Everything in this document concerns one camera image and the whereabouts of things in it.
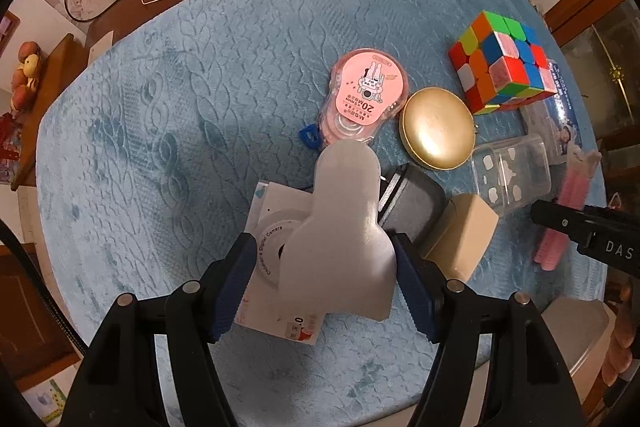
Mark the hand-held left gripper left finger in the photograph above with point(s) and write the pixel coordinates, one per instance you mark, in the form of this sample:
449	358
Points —
234	289

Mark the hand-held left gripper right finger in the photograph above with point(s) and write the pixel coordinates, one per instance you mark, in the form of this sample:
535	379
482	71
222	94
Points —
416	294

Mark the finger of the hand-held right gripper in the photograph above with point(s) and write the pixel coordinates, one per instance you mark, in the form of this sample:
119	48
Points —
562	222

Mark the white translucent plastic bottle shape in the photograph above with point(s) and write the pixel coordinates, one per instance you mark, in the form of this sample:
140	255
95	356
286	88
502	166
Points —
340	232

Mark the gold round compact case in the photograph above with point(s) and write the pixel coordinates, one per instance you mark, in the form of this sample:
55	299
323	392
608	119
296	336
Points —
437	129

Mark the multicoloured puzzle cube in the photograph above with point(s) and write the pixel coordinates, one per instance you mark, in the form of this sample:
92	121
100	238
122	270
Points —
500	64

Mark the person's right hand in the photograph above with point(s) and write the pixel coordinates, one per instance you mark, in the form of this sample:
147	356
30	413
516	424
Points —
622	339

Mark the clear plastic box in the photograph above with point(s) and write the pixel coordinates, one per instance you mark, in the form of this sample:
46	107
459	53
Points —
512	174

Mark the beige rectangular block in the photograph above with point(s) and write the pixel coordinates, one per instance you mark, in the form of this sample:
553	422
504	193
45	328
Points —
462	234

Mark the black and grey case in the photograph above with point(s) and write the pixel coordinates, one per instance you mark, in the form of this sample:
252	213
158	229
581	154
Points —
412	202

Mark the clear packet with blue label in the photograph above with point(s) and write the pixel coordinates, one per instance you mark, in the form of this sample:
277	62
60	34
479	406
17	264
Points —
557	117

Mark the light blue textured blanket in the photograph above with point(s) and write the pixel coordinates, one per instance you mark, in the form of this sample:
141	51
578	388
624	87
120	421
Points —
175	132

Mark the small blue plastic cap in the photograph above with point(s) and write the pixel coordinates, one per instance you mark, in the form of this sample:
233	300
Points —
310	137

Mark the glass display cabinet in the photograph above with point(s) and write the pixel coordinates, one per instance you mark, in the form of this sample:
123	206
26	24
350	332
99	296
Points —
605	32

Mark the pink correction tape dispenser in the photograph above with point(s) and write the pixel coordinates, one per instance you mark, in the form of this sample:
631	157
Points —
365	92

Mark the red printed packets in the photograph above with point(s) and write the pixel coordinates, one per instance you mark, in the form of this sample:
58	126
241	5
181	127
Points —
11	147

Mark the white paper card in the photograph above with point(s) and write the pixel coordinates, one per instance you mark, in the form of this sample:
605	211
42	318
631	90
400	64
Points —
100	47

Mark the red apple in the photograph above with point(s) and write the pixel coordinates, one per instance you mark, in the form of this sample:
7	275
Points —
27	50
19	80
20	99

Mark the yellow apple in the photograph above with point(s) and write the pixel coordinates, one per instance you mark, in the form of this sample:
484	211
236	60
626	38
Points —
31	66

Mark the white toy camera box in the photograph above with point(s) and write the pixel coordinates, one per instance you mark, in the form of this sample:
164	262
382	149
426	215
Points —
270	267

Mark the wooden picture frame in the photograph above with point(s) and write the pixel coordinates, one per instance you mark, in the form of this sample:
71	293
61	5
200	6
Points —
7	32

